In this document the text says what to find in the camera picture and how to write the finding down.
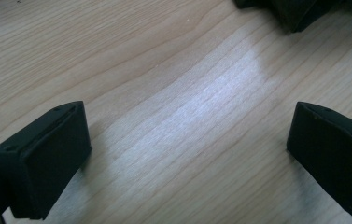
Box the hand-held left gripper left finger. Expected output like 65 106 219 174
0 100 92 220

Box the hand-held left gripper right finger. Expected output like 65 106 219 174
286 101 352 218

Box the dark grey cloth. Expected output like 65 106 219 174
232 0 352 34

